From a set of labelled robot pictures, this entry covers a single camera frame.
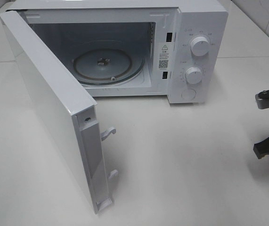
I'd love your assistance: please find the lower white microwave knob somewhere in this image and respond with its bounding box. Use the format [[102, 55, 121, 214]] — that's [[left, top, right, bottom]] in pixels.
[[185, 66, 203, 85]]

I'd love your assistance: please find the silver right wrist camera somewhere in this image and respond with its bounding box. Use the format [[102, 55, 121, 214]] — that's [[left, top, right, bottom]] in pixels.
[[255, 93, 269, 110]]

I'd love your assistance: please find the glass microwave turntable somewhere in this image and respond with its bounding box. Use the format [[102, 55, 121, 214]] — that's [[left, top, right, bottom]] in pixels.
[[73, 48, 145, 86]]

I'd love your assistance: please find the upper white microwave knob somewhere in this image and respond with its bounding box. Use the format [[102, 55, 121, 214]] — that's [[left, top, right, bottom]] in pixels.
[[190, 35, 210, 57]]

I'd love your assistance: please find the white microwave knob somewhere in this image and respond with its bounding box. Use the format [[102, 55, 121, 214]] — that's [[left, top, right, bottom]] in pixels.
[[185, 66, 203, 85], [190, 35, 210, 57]]

